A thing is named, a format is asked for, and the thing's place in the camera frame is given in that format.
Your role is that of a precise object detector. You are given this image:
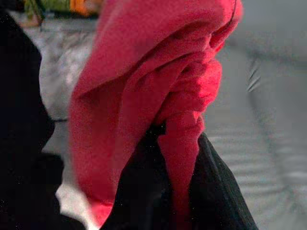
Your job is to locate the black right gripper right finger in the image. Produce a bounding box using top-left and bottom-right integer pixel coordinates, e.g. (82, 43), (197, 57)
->
(191, 133), (259, 230)

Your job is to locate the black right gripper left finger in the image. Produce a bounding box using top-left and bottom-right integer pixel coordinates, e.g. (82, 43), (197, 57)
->
(103, 123), (183, 230)

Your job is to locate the red garment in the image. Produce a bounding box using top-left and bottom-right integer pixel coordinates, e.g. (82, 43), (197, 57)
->
(55, 0), (245, 230)

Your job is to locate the grey green leather sofa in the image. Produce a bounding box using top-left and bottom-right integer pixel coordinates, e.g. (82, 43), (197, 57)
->
(203, 0), (307, 230)

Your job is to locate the black garment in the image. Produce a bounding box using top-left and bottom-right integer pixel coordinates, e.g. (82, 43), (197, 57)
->
(0, 7), (84, 230)

